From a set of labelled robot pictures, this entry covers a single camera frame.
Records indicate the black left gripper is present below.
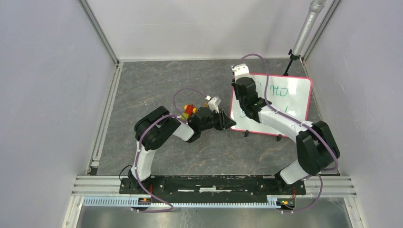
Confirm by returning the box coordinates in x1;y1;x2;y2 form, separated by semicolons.
200;108;236;132

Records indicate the pink framed whiteboard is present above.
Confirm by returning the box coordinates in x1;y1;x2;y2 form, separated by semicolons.
230;75;312;136

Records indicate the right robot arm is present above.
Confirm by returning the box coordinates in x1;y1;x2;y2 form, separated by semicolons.
231;76;340;194

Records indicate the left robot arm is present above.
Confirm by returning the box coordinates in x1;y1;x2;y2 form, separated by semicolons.
128;104;236;194

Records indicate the red yellow toy block car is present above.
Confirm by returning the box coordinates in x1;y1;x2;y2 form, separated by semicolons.
181;104;197;120

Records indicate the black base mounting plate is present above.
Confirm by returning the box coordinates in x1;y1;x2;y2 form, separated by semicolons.
119;175;307;207

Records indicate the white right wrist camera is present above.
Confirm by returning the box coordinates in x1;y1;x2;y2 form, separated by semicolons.
231;63;250;80

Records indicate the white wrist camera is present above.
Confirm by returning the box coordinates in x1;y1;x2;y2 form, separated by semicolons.
231;63;250;80
208;96;221;113

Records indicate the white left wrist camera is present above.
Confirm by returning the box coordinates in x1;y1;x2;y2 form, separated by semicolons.
208;96;221;113

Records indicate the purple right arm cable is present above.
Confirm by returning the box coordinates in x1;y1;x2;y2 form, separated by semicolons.
234;53;340;215

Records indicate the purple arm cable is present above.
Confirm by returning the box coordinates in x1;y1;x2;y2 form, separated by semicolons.
130;88;211;214
234;53;340;215

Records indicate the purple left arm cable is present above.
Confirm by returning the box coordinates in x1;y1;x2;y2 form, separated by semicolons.
130;88;211;214

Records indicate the white slotted cable duct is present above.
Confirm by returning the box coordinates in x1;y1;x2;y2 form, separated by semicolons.
83;196;295;209

